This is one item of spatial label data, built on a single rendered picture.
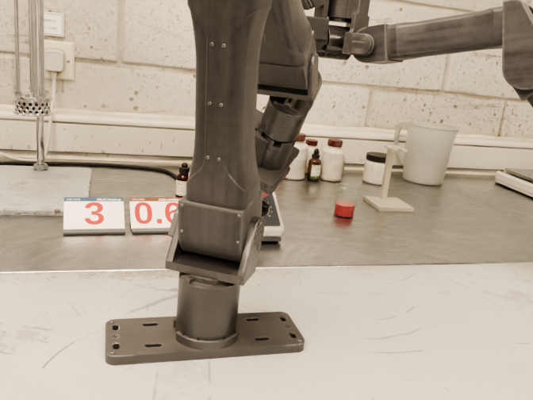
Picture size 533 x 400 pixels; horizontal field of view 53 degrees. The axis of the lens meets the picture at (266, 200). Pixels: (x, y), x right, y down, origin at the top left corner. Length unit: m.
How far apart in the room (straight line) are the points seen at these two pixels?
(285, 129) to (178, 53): 0.68
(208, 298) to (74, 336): 0.15
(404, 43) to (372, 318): 0.45
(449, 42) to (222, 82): 0.49
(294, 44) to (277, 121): 0.13
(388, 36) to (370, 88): 0.62
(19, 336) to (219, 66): 0.33
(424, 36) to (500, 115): 0.90
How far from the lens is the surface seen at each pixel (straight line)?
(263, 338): 0.57
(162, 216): 0.88
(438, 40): 0.89
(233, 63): 0.46
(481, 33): 0.86
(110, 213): 0.87
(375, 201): 1.16
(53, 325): 0.61
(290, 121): 0.71
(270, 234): 0.84
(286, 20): 0.60
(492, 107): 1.74
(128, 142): 1.32
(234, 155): 0.48
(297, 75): 0.66
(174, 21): 1.35
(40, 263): 0.75
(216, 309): 0.52
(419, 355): 0.61
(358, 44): 0.91
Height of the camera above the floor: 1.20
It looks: 16 degrees down
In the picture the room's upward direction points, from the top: 6 degrees clockwise
